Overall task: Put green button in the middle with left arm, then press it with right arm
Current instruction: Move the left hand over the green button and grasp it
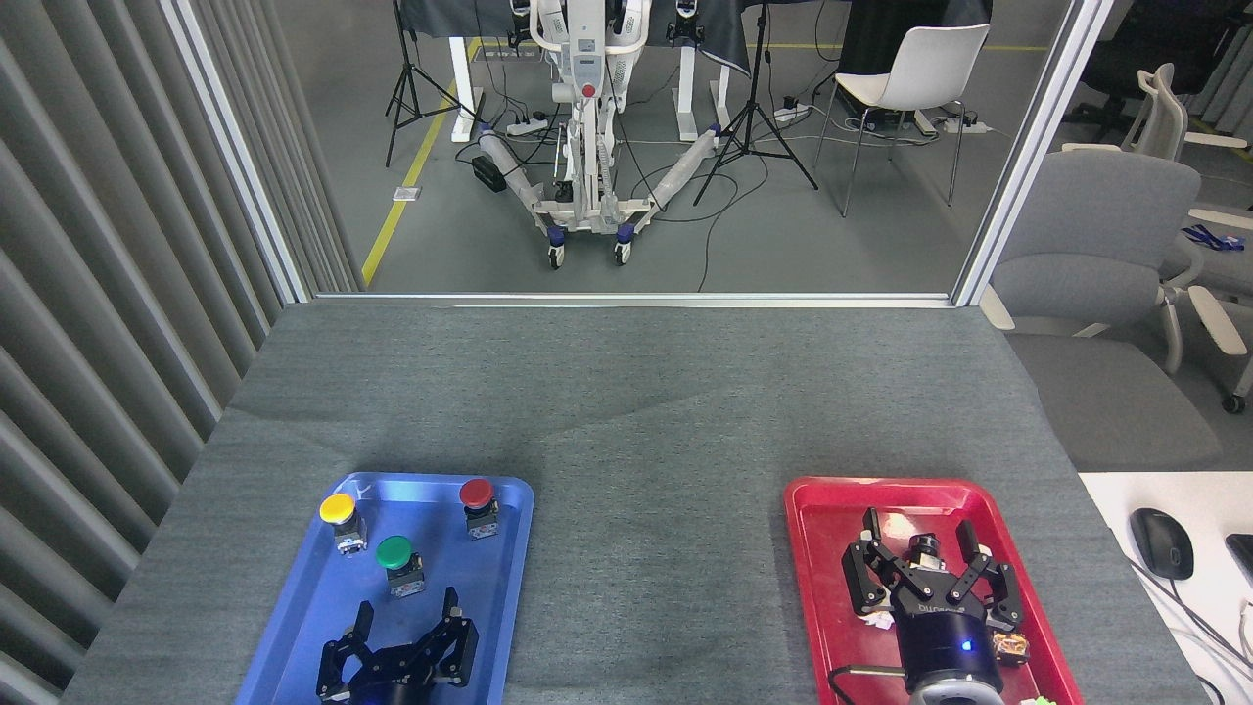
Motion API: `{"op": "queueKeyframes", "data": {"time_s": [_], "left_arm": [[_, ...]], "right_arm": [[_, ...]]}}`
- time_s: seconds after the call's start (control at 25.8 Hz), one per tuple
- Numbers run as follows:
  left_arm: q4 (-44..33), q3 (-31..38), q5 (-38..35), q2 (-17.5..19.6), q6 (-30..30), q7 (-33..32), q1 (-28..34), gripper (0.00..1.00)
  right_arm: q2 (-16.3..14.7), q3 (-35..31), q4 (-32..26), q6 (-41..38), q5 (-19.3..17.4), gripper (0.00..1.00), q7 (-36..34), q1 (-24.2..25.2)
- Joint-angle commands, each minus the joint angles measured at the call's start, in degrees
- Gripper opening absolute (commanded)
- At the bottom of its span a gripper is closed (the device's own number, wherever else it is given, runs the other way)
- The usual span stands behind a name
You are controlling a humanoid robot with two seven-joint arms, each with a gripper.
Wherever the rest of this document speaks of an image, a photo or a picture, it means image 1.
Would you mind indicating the yellow push button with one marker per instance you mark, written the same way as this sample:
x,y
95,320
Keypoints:
x,y
340,514

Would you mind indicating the black foot pedal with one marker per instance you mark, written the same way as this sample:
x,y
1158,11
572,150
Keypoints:
x,y
488,173

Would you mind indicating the white switch block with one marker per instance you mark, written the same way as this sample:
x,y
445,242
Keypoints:
x,y
876,619

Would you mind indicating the black orange switch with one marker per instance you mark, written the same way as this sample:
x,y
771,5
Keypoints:
x,y
1011,648

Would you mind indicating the green push button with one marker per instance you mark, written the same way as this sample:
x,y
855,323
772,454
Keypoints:
x,y
396,560

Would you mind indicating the grey felt table cover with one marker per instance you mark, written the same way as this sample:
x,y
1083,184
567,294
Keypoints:
x,y
636,411

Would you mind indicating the white frame office chair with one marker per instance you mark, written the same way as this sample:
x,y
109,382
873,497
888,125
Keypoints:
x,y
1165,117

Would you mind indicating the black computer mouse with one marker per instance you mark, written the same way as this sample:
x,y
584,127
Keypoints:
x,y
1162,543

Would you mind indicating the white desk leg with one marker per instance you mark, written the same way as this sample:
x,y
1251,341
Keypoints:
x,y
462,88
690,93

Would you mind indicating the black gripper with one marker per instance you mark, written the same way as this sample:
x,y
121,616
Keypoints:
x,y
947,636
390,685

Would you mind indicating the black selector switch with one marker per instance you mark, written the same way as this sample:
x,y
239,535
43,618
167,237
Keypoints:
x,y
923,548

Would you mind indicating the small green item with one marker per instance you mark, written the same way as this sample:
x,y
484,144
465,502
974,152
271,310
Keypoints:
x,y
1041,701

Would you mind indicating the white side table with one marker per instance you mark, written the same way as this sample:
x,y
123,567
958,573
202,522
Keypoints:
x,y
1204,636

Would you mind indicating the black flat device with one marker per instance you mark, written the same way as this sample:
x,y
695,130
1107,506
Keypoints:
x,y
1241,558

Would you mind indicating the silver horizontal rail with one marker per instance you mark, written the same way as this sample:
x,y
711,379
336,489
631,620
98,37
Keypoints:
x,y
636,299

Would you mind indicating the black tripod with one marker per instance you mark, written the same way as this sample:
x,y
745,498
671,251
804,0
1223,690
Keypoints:
x,y
752,117
406,88

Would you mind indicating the white plastic chair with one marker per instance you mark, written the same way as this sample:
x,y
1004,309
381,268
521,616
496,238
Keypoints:
x,y
920,69

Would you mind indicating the silver floor plate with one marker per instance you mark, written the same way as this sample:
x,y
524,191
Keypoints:
x,y
406,194

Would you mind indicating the red plastic tray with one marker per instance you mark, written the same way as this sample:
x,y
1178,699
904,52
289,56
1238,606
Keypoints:
x,y
832,548

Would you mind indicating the grey office chair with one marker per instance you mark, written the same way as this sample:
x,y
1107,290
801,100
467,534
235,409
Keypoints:
x,y
1087,255

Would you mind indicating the black table cloth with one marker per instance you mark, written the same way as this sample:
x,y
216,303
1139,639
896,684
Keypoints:
x,y
719,34

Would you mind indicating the white wheeled stand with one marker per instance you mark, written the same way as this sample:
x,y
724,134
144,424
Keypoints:
x,y
585,108

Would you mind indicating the white power strip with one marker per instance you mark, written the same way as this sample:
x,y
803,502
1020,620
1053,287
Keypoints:
x,y
791,113
961,123
527,125

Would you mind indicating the silver post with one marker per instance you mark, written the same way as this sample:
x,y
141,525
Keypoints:
x,y
230,147
1033,147

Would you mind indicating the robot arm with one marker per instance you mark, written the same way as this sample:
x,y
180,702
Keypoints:
x,y
957,697

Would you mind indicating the red push button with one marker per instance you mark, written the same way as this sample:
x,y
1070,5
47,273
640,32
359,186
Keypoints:
x,y
478,499

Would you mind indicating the blue plastic tray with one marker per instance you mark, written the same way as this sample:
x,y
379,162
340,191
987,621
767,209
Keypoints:
x,y
470,607

